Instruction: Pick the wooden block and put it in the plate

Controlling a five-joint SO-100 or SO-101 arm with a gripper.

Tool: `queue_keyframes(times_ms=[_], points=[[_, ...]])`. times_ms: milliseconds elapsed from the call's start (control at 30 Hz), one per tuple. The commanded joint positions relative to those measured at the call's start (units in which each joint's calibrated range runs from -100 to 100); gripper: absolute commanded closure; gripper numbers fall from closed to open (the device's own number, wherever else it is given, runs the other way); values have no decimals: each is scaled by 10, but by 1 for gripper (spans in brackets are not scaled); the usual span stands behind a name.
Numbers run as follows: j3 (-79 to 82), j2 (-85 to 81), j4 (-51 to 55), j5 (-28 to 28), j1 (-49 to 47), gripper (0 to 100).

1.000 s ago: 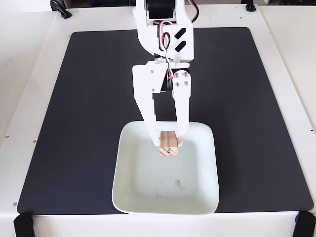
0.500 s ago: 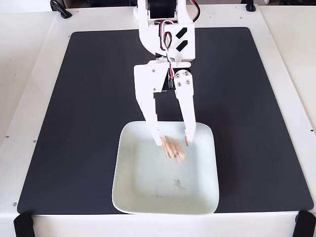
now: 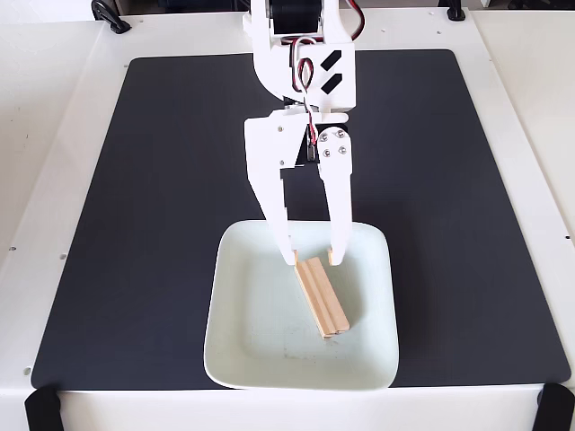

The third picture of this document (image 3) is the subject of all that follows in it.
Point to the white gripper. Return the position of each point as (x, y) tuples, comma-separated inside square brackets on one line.
[(269, 144)]

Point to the grooved wooden block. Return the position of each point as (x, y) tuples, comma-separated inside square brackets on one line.
[(323, 298)]

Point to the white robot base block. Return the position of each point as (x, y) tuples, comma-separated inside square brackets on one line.
[(247, 24)]

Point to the white square plate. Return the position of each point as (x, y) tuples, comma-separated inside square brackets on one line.
[(256, 314)]

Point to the black rubber mat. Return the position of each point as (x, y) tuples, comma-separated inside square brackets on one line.
[(157, 202)]

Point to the large black table clamp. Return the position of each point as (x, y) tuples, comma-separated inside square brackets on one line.
[(110, 15)]

